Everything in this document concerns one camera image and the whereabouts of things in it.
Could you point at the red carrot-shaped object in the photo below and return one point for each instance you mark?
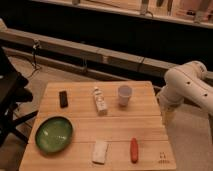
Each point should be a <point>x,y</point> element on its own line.
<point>134,150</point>

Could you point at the green ceramic bowl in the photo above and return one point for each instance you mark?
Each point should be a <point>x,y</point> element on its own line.
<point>54,134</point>

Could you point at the black chair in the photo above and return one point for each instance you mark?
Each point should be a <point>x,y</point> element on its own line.
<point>12,91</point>

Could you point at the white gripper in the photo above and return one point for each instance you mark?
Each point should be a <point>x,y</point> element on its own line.
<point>167,114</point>

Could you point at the white sponge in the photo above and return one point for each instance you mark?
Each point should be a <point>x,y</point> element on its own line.
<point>99,152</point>

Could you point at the white tube bottle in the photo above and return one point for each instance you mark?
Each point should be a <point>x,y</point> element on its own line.
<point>101,105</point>

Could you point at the black rectangular block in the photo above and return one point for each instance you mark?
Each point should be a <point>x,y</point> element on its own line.
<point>63,99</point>

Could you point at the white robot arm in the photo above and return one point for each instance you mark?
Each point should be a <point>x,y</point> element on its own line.
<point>185,82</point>

